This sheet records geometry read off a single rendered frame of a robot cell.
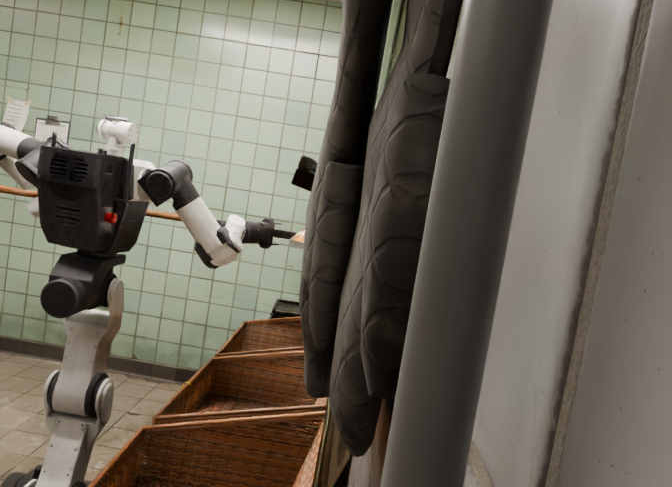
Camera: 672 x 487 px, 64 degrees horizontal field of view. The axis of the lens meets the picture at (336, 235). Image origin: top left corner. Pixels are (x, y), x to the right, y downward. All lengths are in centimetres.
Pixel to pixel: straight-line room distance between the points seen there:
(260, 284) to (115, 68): 167
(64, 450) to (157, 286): 189
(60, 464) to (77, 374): 29
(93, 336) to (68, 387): 17
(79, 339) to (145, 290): 187
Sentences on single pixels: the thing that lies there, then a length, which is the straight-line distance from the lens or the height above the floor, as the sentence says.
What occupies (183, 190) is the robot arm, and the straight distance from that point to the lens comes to 173.
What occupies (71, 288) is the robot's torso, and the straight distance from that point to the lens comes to 173.
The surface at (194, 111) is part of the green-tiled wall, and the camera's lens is 367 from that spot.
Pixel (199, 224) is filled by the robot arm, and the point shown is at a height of 124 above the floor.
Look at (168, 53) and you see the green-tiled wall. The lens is 380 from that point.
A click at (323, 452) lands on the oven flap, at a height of 95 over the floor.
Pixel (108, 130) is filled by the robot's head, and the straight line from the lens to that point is 189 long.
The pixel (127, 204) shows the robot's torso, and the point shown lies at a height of 126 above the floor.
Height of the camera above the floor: 140
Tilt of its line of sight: 4 degrees down
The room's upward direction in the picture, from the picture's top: 9 degrees clockwise
